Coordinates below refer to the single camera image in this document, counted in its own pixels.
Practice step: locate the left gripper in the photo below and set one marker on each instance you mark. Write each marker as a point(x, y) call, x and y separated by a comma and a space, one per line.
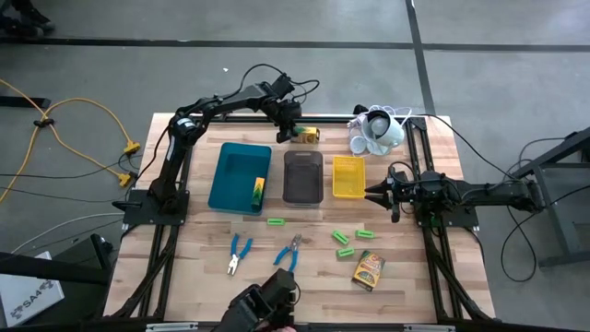
point(286, 112)

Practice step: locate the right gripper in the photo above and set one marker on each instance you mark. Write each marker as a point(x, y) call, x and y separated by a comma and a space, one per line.
point(401, 191)

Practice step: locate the yellow green crayon box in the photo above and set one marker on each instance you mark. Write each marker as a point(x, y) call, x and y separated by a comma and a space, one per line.
point(308, 135)
point(258, 193)
point(369, 270)

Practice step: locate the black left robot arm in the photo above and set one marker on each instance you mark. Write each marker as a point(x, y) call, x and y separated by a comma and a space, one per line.
point(175, 157)

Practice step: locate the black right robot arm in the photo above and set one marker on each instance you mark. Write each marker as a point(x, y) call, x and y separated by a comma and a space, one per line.
point(488, 193)

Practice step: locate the yellow mesh plastic basket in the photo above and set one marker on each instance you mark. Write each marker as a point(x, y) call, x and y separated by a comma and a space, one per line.
point(349, 177)

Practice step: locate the grey translucent plastic bin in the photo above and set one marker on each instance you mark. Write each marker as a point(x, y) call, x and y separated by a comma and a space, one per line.
point(303, 180)

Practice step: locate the black table clamp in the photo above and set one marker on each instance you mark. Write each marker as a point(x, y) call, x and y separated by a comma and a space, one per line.
point(359, 109)

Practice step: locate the teal plastic bin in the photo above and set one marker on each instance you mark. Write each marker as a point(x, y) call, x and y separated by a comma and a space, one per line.
point(230, 175)

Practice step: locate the person's hand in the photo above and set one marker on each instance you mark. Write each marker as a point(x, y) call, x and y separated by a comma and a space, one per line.
point(286, 329)

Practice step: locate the black floor bar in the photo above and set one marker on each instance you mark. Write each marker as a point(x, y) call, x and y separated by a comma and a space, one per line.
point(23, 102)

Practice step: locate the black stand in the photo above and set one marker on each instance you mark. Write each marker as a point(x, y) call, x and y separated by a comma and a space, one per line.
point(55, 269)

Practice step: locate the dark chair base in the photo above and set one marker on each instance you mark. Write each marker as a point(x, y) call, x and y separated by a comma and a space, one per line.
point(32, 18)

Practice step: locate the white printed box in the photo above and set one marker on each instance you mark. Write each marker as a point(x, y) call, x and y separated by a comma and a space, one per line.
point(27, 295)

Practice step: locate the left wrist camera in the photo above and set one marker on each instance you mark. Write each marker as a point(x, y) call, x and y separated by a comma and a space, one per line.
point(282, 85)

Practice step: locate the black aluminium table frame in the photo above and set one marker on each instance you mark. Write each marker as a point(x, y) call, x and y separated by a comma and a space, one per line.
point(433, 258)

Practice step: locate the silver table bracket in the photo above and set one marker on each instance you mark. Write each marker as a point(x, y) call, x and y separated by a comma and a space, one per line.
point(428, 328)
point(170, 327)

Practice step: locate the grey metal table frame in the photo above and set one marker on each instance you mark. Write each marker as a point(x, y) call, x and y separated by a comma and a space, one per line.
point(560, 152)

